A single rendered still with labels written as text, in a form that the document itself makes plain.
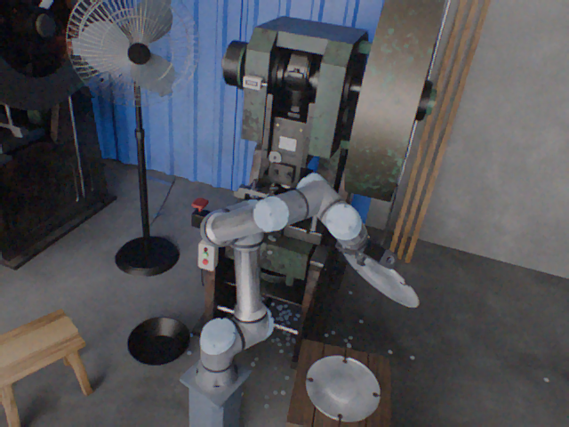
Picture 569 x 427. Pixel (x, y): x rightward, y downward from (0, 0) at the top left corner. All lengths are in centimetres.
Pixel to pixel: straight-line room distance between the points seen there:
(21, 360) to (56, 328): 18
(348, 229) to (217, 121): 247
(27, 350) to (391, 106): 164
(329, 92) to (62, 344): 145
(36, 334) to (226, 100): 200
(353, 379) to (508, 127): 189
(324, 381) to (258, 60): 127
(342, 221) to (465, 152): 220
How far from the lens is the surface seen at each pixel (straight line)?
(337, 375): 191
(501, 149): 317
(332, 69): 173
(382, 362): 202
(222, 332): 156
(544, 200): 336
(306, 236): 202
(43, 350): 207
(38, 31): 250
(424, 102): 177
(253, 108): 186
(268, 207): 99
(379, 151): 149
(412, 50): 147
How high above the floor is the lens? 183
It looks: 32 degrees down
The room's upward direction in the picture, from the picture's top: 7 degrees clockwise
